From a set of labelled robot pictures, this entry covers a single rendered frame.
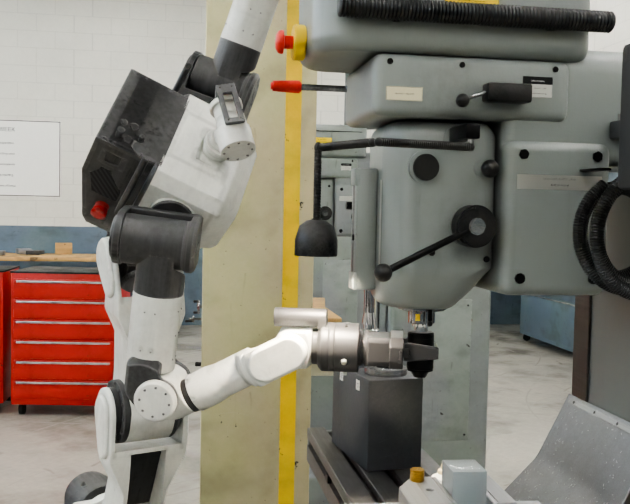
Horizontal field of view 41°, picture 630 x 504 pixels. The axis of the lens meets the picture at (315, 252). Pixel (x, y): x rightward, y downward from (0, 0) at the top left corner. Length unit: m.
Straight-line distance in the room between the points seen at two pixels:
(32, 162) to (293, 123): 7.59
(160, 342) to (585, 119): 0.83
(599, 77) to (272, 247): 1.90
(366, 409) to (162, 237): 0.55
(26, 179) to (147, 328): 9.10
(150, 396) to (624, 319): 0.86
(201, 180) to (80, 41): 9.12
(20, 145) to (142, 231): 9.14
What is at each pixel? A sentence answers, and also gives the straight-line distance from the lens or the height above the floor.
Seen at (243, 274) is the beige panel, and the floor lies 1.22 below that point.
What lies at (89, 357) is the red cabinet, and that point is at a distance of 6.02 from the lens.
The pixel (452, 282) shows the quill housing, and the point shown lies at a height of 1.36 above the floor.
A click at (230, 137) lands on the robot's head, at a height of 1.60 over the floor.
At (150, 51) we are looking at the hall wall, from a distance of 10.60.
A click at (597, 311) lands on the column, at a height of 1.29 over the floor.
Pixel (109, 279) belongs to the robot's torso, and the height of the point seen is 1.31.
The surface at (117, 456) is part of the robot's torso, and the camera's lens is 1.94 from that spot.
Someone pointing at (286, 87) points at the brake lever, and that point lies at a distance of 1.54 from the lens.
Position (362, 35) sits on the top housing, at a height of 1.75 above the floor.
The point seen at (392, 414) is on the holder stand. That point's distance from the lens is 1.73.
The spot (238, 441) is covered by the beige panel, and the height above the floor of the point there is 0.59.
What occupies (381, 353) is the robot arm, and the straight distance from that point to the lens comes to 1.47.
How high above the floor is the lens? 1.48
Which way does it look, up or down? 3 degrees down
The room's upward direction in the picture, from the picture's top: 1 degrees clockwise
